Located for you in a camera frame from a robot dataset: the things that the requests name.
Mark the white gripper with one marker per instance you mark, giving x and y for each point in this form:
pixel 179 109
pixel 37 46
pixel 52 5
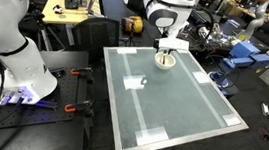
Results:
pixel 174 43

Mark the black marker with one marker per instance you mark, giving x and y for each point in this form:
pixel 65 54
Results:
pixel 164 59

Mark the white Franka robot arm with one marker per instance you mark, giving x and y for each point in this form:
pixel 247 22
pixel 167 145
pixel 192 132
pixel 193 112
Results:
pixel 9 55

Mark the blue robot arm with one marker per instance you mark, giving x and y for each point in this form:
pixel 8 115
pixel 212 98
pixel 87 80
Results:
pixel 250 60

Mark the white bowl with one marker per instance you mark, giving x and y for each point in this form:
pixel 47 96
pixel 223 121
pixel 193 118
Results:
pixel 165 67

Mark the white tape strip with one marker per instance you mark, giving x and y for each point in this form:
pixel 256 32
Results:
pixel 203 92
pixel 135 98

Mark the black mesh chair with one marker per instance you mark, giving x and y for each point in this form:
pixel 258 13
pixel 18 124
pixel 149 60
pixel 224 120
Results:
pixel 95 35

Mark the grey power adapter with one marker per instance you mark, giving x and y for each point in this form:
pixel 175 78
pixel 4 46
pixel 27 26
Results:
pixel 265 109

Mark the wooden table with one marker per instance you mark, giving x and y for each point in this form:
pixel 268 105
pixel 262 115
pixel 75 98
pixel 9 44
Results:
pixel 53 6

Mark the black camera tripod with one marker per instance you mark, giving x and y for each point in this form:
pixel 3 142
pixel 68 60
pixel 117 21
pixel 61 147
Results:
pixel 42 30

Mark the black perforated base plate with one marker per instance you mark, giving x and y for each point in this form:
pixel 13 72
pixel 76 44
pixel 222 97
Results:
pixel 52 123

